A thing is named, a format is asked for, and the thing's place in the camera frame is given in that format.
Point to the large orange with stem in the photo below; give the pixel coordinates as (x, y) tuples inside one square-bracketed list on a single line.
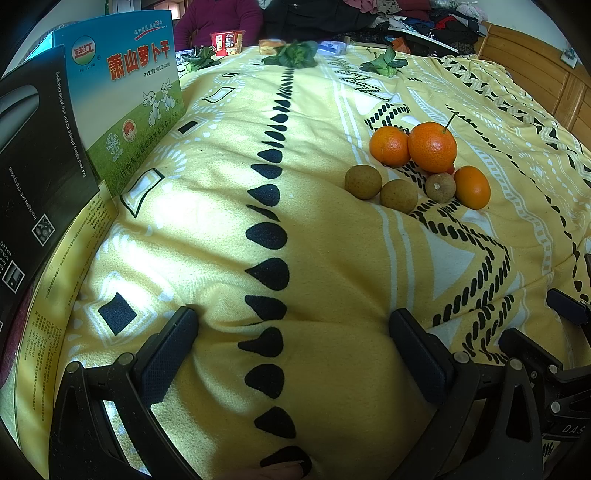
[(432, 146)]

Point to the blue and white packet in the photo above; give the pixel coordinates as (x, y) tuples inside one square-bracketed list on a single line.
[(332, 47)]

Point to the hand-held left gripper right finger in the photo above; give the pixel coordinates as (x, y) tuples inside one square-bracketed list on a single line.
[(420, 355)]

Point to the pile of clothes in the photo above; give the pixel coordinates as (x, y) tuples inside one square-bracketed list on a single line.
[(369, 18)]

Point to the small round brown fruit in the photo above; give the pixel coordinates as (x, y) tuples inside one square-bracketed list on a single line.
[(440, 186)]

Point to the small orange object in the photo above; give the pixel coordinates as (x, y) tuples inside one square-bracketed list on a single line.
[(399, 46)]

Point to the wall socket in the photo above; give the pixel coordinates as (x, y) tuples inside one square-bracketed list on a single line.
[(569, 55)]

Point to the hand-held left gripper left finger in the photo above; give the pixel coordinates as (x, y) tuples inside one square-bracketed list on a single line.
[(166, 355)]

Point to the black printed box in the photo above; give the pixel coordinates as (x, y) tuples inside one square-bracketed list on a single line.
[(41, 161)]

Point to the wooden headboard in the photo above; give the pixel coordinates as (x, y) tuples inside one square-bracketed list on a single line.
[(540, 78)]

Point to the blue and green printed box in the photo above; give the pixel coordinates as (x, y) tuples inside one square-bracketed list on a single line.
[(124, 101)]

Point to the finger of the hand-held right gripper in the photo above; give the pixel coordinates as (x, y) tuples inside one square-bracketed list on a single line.
[(570, 307), (526, 344)]

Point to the orange bread packet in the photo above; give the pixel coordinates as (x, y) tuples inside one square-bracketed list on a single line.
[(272, 47)]

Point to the red instant noodle cup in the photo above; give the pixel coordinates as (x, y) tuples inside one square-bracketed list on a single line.
[(227, 43)]

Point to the yellow patterned blanket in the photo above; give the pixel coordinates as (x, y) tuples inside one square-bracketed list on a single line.
[(323, 258)]

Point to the yellow printed carton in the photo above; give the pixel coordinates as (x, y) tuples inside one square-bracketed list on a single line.
[(55, 300)]

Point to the red apple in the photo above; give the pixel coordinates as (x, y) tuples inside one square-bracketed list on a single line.
[(453, 170)]

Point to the green leafy vegetable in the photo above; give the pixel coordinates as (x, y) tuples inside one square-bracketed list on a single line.
[(385, 62), (295, 54), (201, 57)]

